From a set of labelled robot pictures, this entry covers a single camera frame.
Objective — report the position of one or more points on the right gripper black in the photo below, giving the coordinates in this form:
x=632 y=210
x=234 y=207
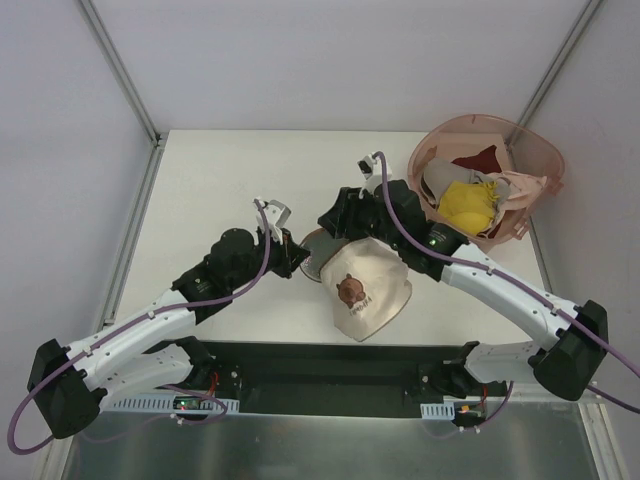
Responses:
x=345 y=215

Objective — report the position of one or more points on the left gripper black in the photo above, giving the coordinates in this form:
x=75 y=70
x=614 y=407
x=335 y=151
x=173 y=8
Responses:
x=290 y=251

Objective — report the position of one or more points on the beige round mesh laundry bag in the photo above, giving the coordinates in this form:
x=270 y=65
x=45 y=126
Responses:
x=367 y=284

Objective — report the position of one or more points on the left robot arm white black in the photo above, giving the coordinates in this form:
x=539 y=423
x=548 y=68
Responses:
x=71 y=384

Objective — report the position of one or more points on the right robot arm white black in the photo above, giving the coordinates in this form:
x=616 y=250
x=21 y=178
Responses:
x=566 y=344

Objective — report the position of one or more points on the grey beige bra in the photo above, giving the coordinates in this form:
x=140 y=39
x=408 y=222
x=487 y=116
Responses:
x=439 y=174

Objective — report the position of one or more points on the yellow bra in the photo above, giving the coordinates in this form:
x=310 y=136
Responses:
x=470 y=207

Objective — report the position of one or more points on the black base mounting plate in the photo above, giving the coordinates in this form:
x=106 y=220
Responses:
x=378 y=381

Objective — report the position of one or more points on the pink translucent plastic basket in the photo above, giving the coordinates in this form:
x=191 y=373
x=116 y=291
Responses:
x=484 y=176

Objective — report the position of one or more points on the dark red garment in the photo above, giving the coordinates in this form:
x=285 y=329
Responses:
x=485 y=161

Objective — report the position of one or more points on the light pink garment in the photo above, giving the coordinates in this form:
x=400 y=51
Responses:
x=516 y=191

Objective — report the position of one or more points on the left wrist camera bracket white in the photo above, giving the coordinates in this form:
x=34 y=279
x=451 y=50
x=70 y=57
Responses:
x=271 y=217

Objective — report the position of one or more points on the wrist camera bracket white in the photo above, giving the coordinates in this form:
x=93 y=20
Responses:
x=371 y=169
x=271 y=217

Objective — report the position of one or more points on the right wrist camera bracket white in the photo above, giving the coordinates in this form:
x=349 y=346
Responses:
x=371 y=169

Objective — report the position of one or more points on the left aluminium frame post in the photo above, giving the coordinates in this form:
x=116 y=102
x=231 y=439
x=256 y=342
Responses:
x=105 y=43

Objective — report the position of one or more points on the aluminium frame post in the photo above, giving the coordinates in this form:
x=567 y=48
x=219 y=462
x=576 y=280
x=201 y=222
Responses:
x=567 y=47
x=105 y=43

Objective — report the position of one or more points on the left white cable duct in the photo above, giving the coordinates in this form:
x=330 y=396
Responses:
x=158 y=403

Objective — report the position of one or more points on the white cable duct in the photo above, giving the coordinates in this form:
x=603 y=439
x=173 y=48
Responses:
x=443 y=411
x=158 y=403

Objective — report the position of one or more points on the right white cable duct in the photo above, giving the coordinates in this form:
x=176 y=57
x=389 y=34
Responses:
x=443 y=411

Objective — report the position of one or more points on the right aluminium frame post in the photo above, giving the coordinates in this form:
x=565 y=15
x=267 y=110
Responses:
x=567 y=47

